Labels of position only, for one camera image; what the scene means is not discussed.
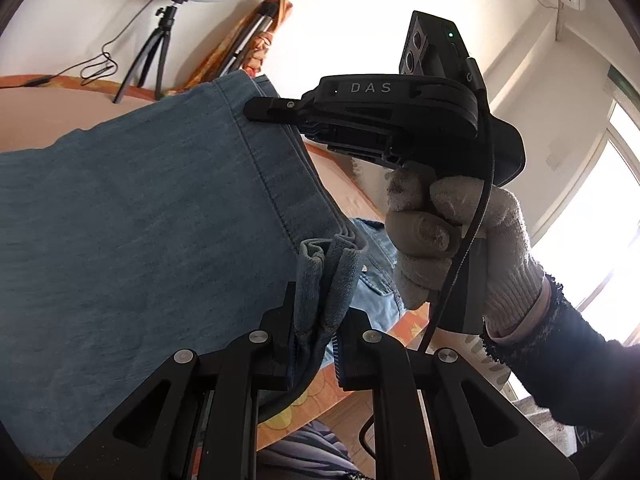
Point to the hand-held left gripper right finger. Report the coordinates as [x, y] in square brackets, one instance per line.
[350, 350]

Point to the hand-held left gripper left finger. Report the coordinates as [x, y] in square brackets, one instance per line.
[280, 330]

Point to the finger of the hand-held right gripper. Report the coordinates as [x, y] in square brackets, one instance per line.
[270, 107]

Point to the light blue denim pants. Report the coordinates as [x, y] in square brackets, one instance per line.
[150, 210]

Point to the person's right forearm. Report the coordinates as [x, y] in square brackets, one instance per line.
[575, 360]

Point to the person's right hand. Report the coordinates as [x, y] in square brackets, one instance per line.
[415, 240]

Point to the folded silver tripod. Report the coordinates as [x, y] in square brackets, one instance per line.
[247, 35]

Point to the striped clothing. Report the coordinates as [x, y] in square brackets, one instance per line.
[310, 450]

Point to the black mini tripod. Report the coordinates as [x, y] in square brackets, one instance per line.
[162, 25]

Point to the bright window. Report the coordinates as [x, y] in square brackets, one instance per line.
[615, 200]

